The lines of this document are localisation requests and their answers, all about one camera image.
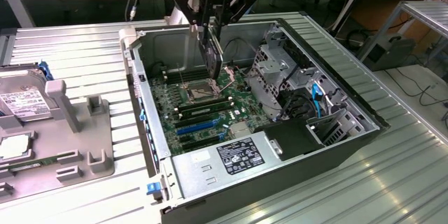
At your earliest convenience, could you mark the GPU card with black cooler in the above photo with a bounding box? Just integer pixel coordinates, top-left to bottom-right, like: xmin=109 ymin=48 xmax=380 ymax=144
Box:
xmin=188 ymin=23 xmax=225 ymax=81

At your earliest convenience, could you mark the silver metal disk bay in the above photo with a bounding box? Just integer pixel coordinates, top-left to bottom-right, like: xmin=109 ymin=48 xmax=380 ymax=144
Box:
xmin=249 ymin=43 xmax=345 ymax=124

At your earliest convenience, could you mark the thin metal locking lever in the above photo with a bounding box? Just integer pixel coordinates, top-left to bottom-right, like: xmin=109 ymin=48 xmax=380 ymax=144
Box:
xmin=177 ymin=62 xmax=188 ymax=89
xmin=220 ymin=79 xmax=234 ymax=95

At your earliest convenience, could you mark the metal socket cover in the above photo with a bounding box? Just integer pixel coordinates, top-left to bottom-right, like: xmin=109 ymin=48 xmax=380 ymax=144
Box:
xmin=218 ymin=66 xmax=241 ymax=90

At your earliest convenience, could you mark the CPU socket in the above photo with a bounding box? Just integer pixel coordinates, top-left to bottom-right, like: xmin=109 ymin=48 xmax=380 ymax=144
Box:
xmin=184 ymin=79 xmax=220 ymax=104

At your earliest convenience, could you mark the green motherboard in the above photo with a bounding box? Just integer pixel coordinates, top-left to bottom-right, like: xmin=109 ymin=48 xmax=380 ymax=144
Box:
xmin=148 ymin=65 xmax=277 ymax=156

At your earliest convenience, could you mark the green RAM stick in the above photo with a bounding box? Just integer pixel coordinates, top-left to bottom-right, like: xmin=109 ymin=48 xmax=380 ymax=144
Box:
xmin=0 ymin=157 xmax=58 ymax=174
xmin=181 ymin=100 xmax=233 ymax=117

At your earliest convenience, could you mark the black floor device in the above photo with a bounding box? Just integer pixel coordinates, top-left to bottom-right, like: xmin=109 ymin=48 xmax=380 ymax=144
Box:
xmin=362 ymin=35 xmax=417 ymax=71

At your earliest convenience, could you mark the black expansion slot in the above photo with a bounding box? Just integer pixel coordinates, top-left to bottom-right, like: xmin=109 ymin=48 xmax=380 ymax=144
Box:
xmin=174 ymin=117 xmax=214 ymax=130
xmin=180 ymin=134 xmax=220 ymax=152

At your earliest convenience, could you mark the small silver heat sink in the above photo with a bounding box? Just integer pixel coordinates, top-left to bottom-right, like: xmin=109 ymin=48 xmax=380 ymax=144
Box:
xmin=229 ymin=123 xmax=253 ymax=134

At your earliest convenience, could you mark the blue expansion slot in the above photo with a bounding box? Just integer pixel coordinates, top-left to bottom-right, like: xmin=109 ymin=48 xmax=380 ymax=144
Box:
xmin=176 ymin=122 xmax=216 ymax=135

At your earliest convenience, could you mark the perforated metal disk bay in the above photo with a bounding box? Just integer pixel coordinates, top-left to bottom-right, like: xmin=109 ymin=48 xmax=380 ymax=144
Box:
xmin=305 ymin=107 xmax=381 ymax=148

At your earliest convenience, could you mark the hard disk with white label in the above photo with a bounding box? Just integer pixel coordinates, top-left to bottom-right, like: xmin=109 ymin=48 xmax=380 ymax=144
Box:
xmin=0 ymin=67 xmax=56 ymax=123

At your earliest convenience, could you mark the open black PC case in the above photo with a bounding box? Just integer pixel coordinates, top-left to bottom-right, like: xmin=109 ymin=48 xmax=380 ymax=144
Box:
xmin=118 ymin=18 xmax=390 ymax=224

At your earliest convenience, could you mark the silver power supply with label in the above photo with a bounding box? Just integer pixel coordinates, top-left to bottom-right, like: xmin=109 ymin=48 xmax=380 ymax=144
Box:
xmin=169 ymin=131 xmax=284 ymax=201

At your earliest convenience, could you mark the grey parts rack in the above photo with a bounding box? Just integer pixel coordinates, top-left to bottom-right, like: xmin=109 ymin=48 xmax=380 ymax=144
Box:
xmin=0 ymin=79 xmax=116 ymax=206

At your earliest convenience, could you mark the blue case latch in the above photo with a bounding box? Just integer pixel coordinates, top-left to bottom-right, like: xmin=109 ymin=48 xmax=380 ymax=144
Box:
xmin=145 ymin=182 xmax=160 ymax=196

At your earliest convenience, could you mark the silver CPU chip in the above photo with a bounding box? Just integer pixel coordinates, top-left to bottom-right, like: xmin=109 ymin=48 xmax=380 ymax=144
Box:
xmin=0 ymin=134 xmax=30 ymax=161

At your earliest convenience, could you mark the black looped wire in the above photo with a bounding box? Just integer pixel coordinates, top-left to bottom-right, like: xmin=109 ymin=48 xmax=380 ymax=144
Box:
xmin=221 ymin=37 xmax=261 ymax=72

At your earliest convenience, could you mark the black power wire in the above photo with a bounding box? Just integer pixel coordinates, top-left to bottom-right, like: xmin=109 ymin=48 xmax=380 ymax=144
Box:
xmin=277 ymin=66 xmax=298 ymax=122

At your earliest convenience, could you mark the blue flat wire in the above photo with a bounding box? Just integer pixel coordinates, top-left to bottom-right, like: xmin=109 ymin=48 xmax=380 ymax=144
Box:
xmin=310 ymin=83 xmax=326 ymax=119

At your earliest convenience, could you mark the blue disk bracket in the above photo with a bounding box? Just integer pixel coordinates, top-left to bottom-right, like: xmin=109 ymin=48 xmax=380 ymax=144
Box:
xmin=36 ymin=60 xmax=53 ymax=82

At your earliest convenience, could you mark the aluminium frame stand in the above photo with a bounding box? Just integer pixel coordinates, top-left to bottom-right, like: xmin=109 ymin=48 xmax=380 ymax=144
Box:
xmin=356 ymin=0 xmax=448 ymax=65

